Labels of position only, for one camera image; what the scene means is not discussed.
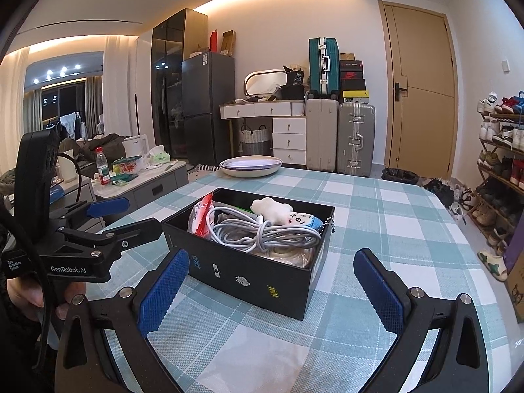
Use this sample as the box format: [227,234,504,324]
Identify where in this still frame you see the grey low cabinet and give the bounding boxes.
[91,159,190,230]

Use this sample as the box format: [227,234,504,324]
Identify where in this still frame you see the floral bowl green lid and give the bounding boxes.
[111,155,144,175]

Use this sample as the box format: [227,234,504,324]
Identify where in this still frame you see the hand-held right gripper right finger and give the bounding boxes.
[353,248,490,393]

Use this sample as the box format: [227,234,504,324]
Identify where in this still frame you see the white plush toy keychain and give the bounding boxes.
[251,197,335,236]

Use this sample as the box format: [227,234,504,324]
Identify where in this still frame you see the red cap plastic bottle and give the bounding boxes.
[95,146,112,185]

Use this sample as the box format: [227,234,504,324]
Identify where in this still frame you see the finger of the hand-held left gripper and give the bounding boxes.
[52,196,132,229]
[61,218,163,283]

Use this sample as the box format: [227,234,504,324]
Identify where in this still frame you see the purple bag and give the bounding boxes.
[503,235,524,273]

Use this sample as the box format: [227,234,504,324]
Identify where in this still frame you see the dark grey refrigerator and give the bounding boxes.
[181,52,236,166]

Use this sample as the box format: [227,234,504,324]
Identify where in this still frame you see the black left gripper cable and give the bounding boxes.
[0,202,56,371]

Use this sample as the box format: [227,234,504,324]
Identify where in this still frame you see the white electric kettle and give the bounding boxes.
[123,134,149,160]

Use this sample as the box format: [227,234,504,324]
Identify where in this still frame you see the clear zip bag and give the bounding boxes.
[254,248,319,270]

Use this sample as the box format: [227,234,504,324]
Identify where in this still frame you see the green white medicine packet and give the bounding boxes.
[223,205,258,218]

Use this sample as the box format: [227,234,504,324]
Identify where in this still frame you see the teal checked tablecloth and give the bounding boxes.
[88,166,490,393]

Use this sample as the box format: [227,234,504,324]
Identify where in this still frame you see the white curtain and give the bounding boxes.
[102,35,138,140]

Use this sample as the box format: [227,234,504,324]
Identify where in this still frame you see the wooden shoe rack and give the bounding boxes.
[477,90,524,254]

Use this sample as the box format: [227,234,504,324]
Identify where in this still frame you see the oval white mirror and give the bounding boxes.
[244,69,289,99]

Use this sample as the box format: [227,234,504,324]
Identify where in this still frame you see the night window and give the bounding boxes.
[25,51,103,132]

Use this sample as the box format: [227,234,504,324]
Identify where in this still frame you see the beige door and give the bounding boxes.
[377,0,459,181]

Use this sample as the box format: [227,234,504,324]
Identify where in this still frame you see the black cardboard box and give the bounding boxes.
[161,187,335,321]

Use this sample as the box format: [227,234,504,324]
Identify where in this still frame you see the white charging cable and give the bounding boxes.
[207,205,322,254]

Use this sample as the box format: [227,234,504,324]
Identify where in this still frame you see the pile of dark clothes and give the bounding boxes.
[61,133,127,162]

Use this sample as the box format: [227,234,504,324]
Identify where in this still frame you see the red white medicine packet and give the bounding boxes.
[187,194,215,238]

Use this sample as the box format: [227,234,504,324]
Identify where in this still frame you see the patterned cardboard box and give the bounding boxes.
[504,262,524,324]

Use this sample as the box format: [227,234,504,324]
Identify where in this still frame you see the beige suitcase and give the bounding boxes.
[305,97,340,173]

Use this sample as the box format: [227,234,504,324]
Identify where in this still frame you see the collection of shoes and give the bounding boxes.
[477,90,524,254]

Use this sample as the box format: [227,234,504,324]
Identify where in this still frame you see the silver suitcase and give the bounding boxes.
[336,102,376,178]

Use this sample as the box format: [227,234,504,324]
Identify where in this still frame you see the woven laundry basket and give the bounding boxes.
[239,127,269,155]

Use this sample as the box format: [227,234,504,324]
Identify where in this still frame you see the hanging clothes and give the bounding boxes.
[59,112,88,140]

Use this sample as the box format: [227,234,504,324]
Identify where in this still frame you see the black paper bag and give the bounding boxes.
[282,65,306,100]

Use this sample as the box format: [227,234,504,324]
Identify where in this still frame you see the green white slippers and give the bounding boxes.
[478,248,508,282]

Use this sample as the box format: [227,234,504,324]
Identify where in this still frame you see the pile of floor shoes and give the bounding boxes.
[423,178,479,224]

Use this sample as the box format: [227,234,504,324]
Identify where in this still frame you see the oval cream dish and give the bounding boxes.
[219,156,283,178]

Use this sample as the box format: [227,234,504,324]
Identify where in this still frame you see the person's left forearm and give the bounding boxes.
[0,287,62,393]

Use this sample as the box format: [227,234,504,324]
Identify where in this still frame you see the person's left hand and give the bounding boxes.
[5,277,88,324]

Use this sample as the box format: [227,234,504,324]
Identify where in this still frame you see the dark glass cabinet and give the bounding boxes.
[151,8,209,160]

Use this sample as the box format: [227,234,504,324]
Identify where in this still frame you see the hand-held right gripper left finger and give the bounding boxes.
[55,249,191,393]

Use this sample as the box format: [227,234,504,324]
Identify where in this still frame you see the white vanity desk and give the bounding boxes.
[220,100,308,164]

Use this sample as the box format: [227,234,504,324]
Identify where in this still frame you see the teal suitcase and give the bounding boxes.
[308,37,341,100]

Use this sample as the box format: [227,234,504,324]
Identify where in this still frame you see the white green tissue box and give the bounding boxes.
[144,146,170,168]

